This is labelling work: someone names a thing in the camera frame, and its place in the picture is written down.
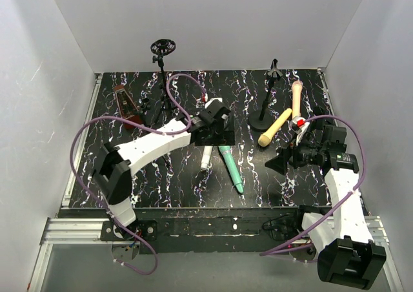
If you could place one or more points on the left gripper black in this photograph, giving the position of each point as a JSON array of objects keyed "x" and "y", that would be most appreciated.
[{"x": 214, "y": 137}]

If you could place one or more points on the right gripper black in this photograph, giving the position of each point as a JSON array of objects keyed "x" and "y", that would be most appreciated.
[{"x": 291, "y": 158}]

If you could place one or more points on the white microphone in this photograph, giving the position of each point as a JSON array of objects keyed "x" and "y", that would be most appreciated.
[{"x": 205, "y": 160}]

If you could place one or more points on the green microphone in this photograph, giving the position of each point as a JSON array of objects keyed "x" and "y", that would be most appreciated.
[{"x": 232, "y": 167}]

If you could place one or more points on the black tripod shock mount stand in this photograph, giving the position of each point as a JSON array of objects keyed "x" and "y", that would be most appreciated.
[{"x": 160, "y": 49}]

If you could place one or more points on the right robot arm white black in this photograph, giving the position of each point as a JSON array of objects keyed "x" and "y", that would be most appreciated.
[{"x": 346, "y": 252}]

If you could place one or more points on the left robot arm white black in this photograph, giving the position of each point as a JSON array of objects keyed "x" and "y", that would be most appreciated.
[{"x": 117, "y": 164}]

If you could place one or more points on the black round base mic stand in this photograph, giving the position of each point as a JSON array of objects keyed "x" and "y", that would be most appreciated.
[{"x": 261, "y": 120}]

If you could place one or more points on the small black clip mic stand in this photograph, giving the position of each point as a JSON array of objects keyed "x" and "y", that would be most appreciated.
[{"x": 144, "y": 106}]

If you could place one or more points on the yellow microphone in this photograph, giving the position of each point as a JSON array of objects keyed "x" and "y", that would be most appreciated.
[{"x": 266, "y": 137}]

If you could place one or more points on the pink microphone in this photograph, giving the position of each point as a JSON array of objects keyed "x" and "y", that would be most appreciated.
[{"x": 296, "y": 87}]

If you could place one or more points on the brown wooden metronome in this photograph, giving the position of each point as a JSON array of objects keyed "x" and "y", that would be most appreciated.
[{"x": 127, "y": 107}]

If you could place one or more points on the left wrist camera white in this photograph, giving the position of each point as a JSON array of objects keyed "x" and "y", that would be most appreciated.
[{"x": 217, "y": 109}]

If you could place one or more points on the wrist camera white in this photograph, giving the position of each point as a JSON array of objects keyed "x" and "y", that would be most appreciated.
[
  {"x": 299, "y": 126},
  {"x": 217, "y": 109}
]

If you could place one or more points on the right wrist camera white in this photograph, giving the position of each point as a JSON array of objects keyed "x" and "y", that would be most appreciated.
[{"x": 299, "y": 126}]

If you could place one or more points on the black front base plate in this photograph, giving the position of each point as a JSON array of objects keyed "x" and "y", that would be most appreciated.
[{"x": 208, "y": 230}]

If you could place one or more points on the aluminium left side rail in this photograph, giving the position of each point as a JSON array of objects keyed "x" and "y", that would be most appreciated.
[{"x": 80, "y": 143}]

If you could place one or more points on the aluminium front rail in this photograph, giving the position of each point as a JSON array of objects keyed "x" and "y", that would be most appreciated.
[{"x": 73, "y": 231}]

